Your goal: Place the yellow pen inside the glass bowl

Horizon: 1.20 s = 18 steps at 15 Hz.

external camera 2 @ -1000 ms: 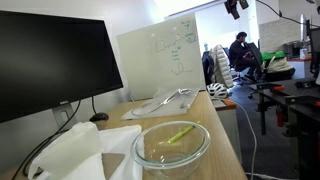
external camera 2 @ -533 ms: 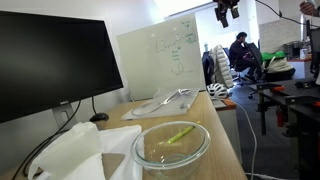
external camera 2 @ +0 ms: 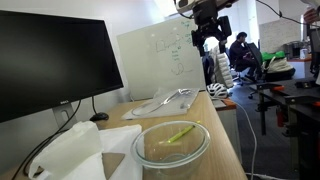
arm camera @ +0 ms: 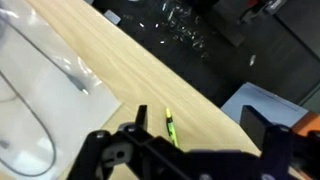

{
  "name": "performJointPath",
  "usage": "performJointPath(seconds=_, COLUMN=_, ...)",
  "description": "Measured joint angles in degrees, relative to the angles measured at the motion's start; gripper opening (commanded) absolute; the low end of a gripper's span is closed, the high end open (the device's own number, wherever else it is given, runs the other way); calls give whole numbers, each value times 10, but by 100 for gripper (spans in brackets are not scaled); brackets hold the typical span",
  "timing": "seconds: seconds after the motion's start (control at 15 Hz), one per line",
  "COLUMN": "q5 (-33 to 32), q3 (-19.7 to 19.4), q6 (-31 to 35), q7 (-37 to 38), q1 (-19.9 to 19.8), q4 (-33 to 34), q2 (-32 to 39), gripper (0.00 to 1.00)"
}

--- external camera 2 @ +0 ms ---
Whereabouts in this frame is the white cable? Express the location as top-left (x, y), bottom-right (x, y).
top-left (228, 99), bottom-right (260, 180)

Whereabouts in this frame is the black workbench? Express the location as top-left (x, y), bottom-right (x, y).
top-left (249, 77), bottom-right (320, 180)

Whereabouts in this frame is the white puffer jacket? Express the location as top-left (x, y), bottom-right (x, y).
top-left (211, 45), bottom-right (235, 90)

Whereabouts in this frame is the black computer monitor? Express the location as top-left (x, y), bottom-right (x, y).
top-left (0, 9), bottom-right (125, 124)

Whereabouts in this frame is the black monitor cable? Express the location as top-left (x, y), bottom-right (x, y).
top-left (11, 99), bottom-right (83, 180)

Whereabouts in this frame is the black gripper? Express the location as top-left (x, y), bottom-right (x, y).
top-left (190, 0), bottom-right (233, 57)

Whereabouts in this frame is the white bicycle helmet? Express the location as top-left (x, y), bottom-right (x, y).
top-left (205, 82), bottom-right (230, 100)

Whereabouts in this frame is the silver monitor stand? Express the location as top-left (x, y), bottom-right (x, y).
top-left (51, 102), bottom-right (79, 131)

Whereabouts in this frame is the clear glass bowl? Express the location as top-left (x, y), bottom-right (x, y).
top-left (130, 120), bottom-right (212, 180)

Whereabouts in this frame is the grey cabinet with orange edge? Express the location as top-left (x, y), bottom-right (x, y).
top-left (211, 97), bottom-right (243, 164)

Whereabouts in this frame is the green cloth item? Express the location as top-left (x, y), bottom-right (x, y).
top-left (261, 50), bottom-right (287, 62)

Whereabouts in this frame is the seated person in dark clothes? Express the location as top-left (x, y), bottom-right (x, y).
top-left (228, 31), bottom-right (259, 82)

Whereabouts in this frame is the white whiteboard with drawings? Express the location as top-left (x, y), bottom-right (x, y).
top-left (116, 16), bottom-right (207, 101)

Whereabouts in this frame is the yellow pen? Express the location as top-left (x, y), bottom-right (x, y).
top-left (159, 120), bottom-right (202, 145)

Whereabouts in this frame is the white cloth bag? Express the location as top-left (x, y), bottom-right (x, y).
top-left (28, 120), bottom-right (145, 180)

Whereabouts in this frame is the clear plastic packaging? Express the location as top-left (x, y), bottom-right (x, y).
top-left (120, 87), bottom-right (201, 121)

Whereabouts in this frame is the black computer mouse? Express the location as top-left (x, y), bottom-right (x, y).
top-left (89, 112), bottom-right (110, 122)

